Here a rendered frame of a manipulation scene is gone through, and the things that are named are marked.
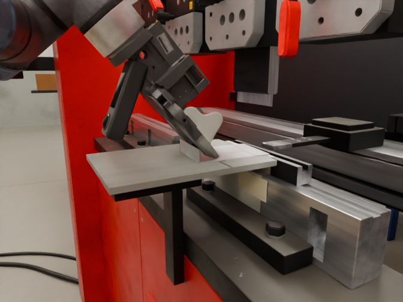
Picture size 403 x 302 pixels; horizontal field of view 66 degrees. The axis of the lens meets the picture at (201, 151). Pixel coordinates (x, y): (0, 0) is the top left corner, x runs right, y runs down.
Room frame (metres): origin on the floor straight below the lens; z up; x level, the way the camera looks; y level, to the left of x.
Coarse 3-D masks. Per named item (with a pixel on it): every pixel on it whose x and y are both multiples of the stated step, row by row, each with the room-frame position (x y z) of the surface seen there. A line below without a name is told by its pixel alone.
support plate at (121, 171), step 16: (176, 144) 0.58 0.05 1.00; (224, 144) 0.58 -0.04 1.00; (96, 160) 0.48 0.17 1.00; (112, 160) 0.48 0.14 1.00; (128, 160) 0.48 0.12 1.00; (144, 160) 0.48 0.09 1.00; (160, 160) 0.48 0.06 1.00; (176, 160) 0.48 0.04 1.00; (192, 160) 0.48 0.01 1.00; (240, 160) 0.48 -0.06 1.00; (256, 160) 0.48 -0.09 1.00; (272, 160) 0.48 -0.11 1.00; (112, 176) 0.40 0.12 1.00; (128, 176) 0.40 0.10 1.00; (144, 176) 0.40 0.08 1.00; (160, 176) 0.40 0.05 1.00; (176, 176) 0.40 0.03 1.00; (192, 176) 0.41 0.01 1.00; (208, 176) 0.42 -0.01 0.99; (112, 192) 0.36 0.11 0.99
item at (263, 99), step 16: (256, 48) 0.55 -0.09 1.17; (272, 48) 0.52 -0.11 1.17; (240, 64) 0.59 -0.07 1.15; (256, 64) 0.55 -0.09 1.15; (272, 64) 0.52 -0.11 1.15; (240, 80) 0.58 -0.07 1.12; (256, 80) 0.54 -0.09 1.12; (272, 80) 0.52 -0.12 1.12; (240, 96) 0.60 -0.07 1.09; (256, 96) 0.56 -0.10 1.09; (272, 96) 0.52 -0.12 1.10
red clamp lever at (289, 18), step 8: (288, 0) 0.39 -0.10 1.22; (296, 0) 0.39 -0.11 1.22; (280, 8) 0.40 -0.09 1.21; (288, 8) 0.39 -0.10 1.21; (296, 8) 0.39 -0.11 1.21; (280, 16) 0.39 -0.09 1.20; (288, 16) 0.39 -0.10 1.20; (296, 16) 0.39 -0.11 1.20; (280, 24) 0.39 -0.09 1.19; (288, 24) 0.39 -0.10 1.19; (296, 24) 0.39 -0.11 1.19; (280, 32) 0.39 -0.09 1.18; (288, 32) 0.38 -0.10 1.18; (296, 32) 0.39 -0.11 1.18; (280, 40) 0.39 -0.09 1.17; (288, 40) 0.39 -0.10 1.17; (296, 40) 0.39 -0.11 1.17; (280, 48) 0.39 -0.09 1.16; (288, 48) 0.39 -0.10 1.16; (296, 48) 0.39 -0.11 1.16; (288, 56) 0.39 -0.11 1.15
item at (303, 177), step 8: (248, 144) 0.59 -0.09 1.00; (272, 152) 0.53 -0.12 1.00; (280, 160) 0.48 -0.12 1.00; (288, 160) 0.49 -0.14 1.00; (296, 160) 0.48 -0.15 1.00; (272, 168) 0.49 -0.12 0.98; (280, 168) 0.47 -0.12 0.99; (288, 168) 0.46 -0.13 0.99; (296, 168) 0.44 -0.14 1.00; (304, 168) 0.46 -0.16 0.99; (280, 176) 0.47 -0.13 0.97; (288, 176) 0.46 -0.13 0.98; (296, 176) 0.44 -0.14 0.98; (304, 176) 0.45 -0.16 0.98; (296, 184) 0.44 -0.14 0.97; (304, 184) 0.45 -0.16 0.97
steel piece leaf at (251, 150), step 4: (232, 144) 0.58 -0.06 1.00; (236, 144) 0.58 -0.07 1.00; (240, 144) 0.58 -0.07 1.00; (244, 144) 0.58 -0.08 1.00; (240, 148) 0.55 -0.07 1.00; (244, 148) 0.55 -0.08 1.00; (248, 148) 0.55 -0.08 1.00; (252, 148) 0.55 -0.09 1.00; (252, 152) 0.52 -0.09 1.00; (256, 152) 0.52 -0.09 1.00; (260, 152) 0.52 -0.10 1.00; (264, 152) 0.52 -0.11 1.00
